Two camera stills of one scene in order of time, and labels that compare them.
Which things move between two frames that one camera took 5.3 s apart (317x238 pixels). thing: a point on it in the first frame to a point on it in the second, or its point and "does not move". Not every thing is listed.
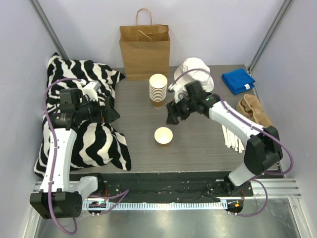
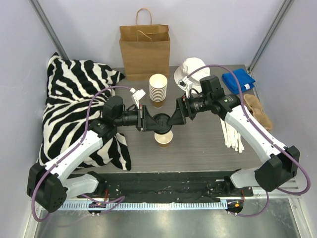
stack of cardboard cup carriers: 251,107 does not move
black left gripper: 106,109 to 142,118
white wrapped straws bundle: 231,140 does not move
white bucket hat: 90,89 to 137,94
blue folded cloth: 238,81 does not move
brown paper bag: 146,50 does not move
